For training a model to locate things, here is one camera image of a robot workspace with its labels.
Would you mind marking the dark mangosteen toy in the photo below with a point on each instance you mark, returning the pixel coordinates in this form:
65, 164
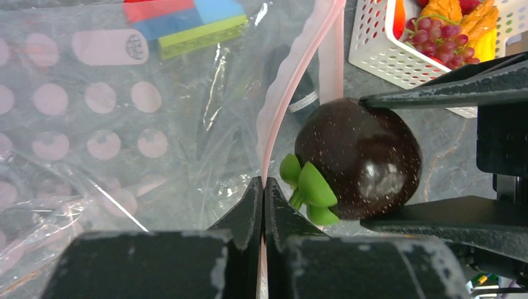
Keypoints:
351, 163

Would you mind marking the black microphone on table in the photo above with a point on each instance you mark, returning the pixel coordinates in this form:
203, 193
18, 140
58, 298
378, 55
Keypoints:
305, 99

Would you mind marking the white perforated basket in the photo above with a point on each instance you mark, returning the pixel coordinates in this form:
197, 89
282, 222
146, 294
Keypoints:
375, 49

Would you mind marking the orange red mango toy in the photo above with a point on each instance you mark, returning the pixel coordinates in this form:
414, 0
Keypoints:
400, 19

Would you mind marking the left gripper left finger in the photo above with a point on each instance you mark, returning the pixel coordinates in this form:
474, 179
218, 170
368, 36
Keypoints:
219, 262

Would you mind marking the yellow corn toy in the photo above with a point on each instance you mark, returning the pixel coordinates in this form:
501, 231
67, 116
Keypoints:
485, 47

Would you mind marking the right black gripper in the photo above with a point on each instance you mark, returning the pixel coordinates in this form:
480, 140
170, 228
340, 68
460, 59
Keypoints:
505, 148

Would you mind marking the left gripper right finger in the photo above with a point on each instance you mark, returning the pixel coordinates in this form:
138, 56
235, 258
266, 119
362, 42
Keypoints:
304, 262

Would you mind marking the multicolour brick stack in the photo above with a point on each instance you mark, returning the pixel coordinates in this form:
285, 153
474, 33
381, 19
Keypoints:
180, 27

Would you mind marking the clear polka dot zip bag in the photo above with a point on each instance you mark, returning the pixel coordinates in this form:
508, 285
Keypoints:
99, 133

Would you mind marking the orange yellow fruit toy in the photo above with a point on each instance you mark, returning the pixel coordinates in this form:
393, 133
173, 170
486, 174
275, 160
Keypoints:
474, 17

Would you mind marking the red grape bunch toy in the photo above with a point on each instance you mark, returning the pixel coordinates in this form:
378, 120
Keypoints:
444, 44

